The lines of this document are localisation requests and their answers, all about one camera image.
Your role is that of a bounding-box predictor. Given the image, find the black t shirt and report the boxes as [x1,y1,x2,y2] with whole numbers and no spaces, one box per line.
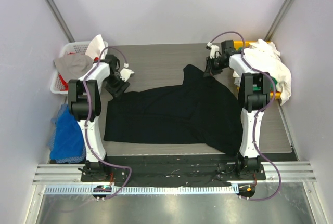
[104,64,242,156]

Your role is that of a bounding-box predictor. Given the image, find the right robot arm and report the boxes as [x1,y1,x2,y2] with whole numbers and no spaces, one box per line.
[204,40,272,180]

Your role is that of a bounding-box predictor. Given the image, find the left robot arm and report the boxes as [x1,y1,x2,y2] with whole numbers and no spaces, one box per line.
[68,54,130,182]

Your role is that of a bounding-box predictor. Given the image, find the yellow plastic bin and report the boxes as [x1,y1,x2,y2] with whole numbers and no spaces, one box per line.
[233,41,281,99]

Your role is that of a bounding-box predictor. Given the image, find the white and red garment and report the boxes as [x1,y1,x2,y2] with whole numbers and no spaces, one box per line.
[59,34,109,91]

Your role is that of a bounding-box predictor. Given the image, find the beige grey shirt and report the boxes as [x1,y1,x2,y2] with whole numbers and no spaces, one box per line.
[54,54,94,77]

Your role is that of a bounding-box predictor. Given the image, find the white t shirt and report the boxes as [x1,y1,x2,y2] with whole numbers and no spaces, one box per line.
[229,39,292,105]

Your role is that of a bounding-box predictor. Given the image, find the green t shirt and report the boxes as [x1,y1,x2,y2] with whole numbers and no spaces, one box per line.
[234,45,280,91]

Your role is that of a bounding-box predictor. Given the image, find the solid blue shirt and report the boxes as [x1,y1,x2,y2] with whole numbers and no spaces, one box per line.
[49,104,86,160]

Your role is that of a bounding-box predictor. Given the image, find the blue checkered shirt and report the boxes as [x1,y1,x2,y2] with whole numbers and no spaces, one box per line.
[46,103,88,164]

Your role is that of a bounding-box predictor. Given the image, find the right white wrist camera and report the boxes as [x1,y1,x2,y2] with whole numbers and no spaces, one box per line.
[206,42,221,59]

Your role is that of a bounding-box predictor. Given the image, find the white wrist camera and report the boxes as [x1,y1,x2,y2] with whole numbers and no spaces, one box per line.
[120,63,135,82]
[206,42,221,59]

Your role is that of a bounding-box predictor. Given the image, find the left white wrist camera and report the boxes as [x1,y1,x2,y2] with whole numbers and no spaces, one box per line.
[120,63,135,82]

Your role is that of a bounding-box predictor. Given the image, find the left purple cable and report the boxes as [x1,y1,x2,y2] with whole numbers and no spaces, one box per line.
[83,46,133,200]

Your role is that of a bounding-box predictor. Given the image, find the purple cable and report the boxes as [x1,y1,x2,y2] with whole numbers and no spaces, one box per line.
[209,31,282,202]
[83,46,133,200]

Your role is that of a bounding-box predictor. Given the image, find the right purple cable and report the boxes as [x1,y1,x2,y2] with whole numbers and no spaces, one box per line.
[209,31,282,202]

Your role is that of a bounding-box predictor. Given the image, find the aluminium rail frame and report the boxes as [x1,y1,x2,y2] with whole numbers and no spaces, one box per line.
[32,162,316,185]

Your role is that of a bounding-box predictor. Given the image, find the left corner aluminium post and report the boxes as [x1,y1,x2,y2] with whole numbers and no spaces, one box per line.
[45,0,75,43]

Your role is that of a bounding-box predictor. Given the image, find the corner aluminium post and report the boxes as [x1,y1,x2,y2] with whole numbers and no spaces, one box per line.
[45,0,75,43]
[264,0,294,42]

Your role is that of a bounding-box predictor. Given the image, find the white slotted cable duct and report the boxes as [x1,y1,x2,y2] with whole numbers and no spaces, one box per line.
[44,184,239,196]

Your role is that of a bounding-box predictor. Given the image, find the right corner aluminium post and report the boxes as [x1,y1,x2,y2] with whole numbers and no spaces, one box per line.
[264,0,294,42]

